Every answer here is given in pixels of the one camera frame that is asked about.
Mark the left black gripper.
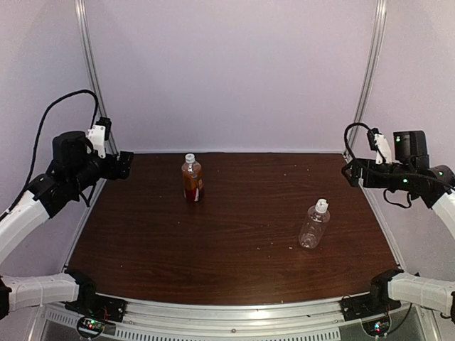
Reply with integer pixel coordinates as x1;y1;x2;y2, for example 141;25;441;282
69;150;133;194

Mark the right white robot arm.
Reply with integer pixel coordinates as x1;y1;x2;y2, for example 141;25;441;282
341;124;454;320

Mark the left black braided cable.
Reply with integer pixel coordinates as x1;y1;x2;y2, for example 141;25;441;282
6;90;107;214

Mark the front aluminium rail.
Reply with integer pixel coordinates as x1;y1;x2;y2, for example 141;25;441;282
35;296;438;341

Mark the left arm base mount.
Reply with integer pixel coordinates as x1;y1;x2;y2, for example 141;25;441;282
65;293;127;340

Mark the right black braided cable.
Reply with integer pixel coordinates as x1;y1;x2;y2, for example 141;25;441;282
343;122;427;209

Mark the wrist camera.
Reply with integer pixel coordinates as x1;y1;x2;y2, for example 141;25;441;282
367;128;392;165
86;117;112;159

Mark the amber tea bottle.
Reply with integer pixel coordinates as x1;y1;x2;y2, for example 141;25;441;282
181;160;204;202

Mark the clear plastic bottle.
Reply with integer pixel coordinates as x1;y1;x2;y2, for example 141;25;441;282
299;204;331;249

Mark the white tea bottle cap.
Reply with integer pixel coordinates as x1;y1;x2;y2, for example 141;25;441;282
185;153;196;163

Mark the black braided cable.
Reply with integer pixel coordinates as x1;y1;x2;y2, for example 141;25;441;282
343;122;427;209
6;90;107;214

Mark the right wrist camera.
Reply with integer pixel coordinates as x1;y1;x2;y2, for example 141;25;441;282
367;128;392;165

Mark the aluminium frame post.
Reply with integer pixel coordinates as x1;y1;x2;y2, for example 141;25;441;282
343;0;388;157
73;0;120;156

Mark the white flip bottle cap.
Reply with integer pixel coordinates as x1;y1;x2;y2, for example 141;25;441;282
315;198;328;214

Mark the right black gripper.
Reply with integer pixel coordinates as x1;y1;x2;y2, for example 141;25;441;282
342;158;414;191

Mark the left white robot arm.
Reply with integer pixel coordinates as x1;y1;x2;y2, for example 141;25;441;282
1;125;134;317

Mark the left aluminium frame post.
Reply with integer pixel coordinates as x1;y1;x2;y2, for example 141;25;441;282
73;0;120;156

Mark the right aluminium frame post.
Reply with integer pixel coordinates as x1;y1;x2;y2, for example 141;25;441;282
343;0;388;157

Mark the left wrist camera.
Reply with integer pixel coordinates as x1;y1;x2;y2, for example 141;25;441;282
86;117;112;159

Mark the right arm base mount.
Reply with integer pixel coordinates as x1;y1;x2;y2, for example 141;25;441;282
339;293;402;339

